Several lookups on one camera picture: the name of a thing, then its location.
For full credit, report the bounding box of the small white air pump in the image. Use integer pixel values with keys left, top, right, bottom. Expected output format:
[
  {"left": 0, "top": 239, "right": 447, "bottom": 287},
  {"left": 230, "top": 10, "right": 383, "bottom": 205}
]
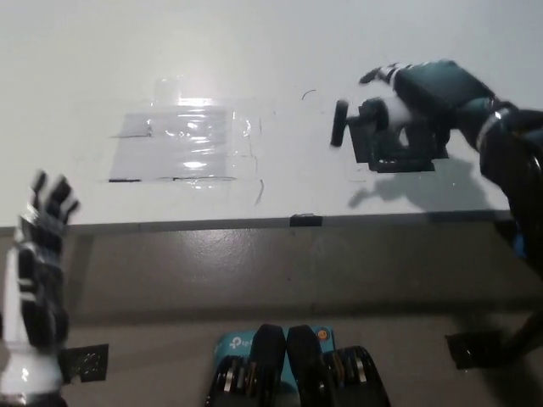
[{"left": 329, "top": 97, "right": 413, "bottom": 148}]

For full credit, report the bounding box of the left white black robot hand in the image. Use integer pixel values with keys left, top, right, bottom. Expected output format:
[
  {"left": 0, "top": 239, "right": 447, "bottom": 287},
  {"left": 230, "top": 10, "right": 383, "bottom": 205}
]
[{"left": 0, "top": 169, "right": 81, "bottom": 354}]

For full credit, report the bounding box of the teal router box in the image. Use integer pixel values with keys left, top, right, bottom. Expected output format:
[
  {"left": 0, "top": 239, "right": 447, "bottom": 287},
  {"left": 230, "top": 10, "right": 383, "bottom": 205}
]
[{"left": 212, "top": 326, "right": 336, "bottom": 387}]

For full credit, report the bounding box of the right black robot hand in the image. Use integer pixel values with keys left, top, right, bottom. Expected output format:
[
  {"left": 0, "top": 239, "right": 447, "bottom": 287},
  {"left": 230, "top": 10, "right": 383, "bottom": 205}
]
[{"left": 358, "top": 60, "right": 498, "bottom": 146}]

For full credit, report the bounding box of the clear plastic taped sheet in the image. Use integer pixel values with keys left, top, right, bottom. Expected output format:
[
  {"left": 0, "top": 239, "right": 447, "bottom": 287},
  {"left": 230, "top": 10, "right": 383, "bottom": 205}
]
[{"left": 101, "top": 75, "right": 272, "bottom": 186}]

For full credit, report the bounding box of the black tape edge marker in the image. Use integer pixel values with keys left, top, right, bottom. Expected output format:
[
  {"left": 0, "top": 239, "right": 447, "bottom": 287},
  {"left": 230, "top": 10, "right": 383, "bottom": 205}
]
[{"left": 290, "top": 214, "right": 325, "bottom": 227}]

